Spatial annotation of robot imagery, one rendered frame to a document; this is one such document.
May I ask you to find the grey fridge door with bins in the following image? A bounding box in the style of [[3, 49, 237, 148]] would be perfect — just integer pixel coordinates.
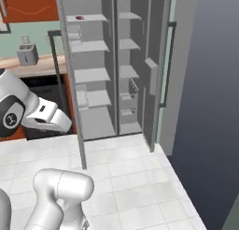
[[55, 0, 91, 171]]

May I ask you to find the orange wall cupboard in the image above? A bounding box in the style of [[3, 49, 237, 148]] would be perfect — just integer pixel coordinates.
[[1, 0, 60, 24]]

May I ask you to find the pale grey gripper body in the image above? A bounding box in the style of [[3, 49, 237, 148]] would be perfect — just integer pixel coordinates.
[[21, 106, 73, 135]]

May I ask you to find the black dishwasher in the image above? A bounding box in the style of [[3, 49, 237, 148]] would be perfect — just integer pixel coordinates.
[[19, 74, 76, 140]]

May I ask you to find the grey fridge door with box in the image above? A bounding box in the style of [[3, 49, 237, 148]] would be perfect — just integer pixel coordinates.
[[142, 0, 176, 153]]

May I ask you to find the orange base cupboard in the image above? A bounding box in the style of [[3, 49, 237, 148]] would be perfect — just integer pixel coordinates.
[[0, 72, 77, 142]]

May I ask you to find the grey open fridge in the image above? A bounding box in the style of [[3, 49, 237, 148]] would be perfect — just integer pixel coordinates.
[[61, 0, 200, 157]]

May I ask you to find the grey wire fridge basket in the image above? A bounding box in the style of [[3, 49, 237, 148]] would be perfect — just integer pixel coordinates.
[[119, 78, 140, 117]]

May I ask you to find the dark framed window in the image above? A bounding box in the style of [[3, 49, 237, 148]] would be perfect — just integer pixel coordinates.
[[0, 0, 12, 35]]

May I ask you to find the black fridge door handle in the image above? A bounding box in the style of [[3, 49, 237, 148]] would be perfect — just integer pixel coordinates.
[[158, 21, 177, 108], [47, 29, 71, 117]]

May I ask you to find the grey toaster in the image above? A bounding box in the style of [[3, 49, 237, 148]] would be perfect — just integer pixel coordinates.
[[16, 35, 40, 66]]

